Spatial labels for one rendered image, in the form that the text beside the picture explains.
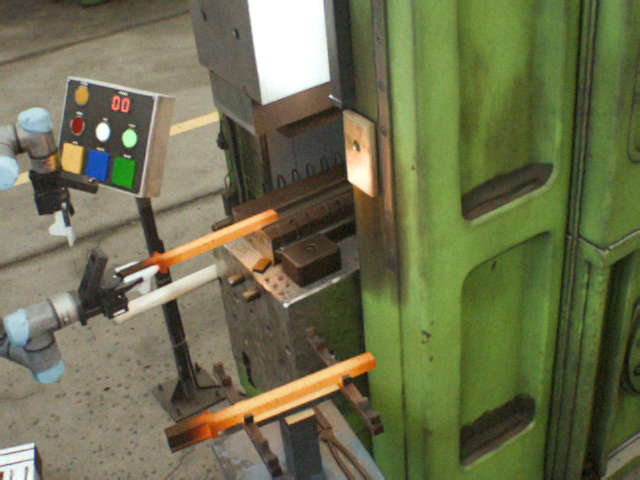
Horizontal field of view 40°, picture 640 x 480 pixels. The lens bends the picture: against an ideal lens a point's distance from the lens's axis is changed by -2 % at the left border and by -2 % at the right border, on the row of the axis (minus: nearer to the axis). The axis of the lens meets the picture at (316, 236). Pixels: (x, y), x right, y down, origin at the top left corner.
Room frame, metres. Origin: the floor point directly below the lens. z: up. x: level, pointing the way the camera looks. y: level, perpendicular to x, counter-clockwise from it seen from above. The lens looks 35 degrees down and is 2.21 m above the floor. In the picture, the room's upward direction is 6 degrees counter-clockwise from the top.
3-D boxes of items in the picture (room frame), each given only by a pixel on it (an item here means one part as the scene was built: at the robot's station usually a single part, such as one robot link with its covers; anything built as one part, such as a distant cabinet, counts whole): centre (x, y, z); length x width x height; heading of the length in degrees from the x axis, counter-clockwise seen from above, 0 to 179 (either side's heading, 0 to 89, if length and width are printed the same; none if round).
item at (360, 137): (1.63, -0.11, 1.27); 0.09 x 0.02 x 0.17; 30
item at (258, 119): (1.94, -0.02, 1.32); 0.42 x 0.20 x 0.10; 120
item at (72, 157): (2.24, 0.66, 1.01); 0.07 x 0.05 x 0.07; 55
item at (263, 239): (1.94, -0.02, 0.96); 0.42 x 0.20 x 0.09; 120
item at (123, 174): (2.12, 0.50, 1.01); 0.07 x 0.05 x 0.07; 55
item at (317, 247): (1.71, 0.02, 0.95); 0.12 x 0.08 x 0.06; 120
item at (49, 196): (1.97, 0.66, 1.07); 0.09 x 0.08 x 0.12; 99
